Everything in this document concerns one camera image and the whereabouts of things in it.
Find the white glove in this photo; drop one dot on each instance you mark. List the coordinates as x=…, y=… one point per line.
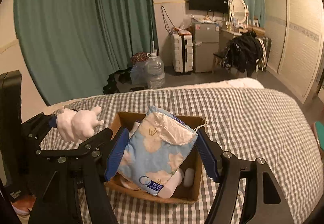
x=78, y=125

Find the vanity desk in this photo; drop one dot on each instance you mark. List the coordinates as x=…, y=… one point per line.
x=227, y=35

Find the silver mini fridge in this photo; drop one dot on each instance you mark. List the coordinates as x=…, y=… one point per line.
x=205, y=44

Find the black clothes pile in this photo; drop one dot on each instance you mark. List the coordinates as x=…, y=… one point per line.
x=246, y=53

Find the white louvered wardrobe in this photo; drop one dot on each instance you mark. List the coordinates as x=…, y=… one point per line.
x=296, y=30

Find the grey checkered bed blanket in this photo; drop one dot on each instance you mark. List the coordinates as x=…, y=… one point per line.
x=249, y=122

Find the wooden chair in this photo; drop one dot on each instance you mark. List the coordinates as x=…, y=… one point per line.
x=217, y=59

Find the white plastic jar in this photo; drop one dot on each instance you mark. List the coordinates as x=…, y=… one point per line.
x=188, y=178

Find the brown cardboard box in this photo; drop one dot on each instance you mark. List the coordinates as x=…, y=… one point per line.
x=186, y=193

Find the clear water jug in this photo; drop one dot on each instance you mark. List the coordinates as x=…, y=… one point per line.
x=137, y=74
x=154, y=71

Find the white oval vanity mirror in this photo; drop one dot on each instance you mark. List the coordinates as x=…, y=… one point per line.
x=239, y=10

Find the white suitcase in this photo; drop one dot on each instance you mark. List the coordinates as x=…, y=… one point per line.
x=182, y=53

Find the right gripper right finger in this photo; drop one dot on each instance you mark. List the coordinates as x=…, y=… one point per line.
x=264, y=201

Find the green curtain left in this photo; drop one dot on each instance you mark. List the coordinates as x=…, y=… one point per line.
x=72, y=46

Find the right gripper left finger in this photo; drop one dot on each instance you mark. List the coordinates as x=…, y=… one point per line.
x=58, y=174

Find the blue floral tissue pack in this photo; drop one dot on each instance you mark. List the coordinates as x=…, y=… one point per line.
x=156, y=150

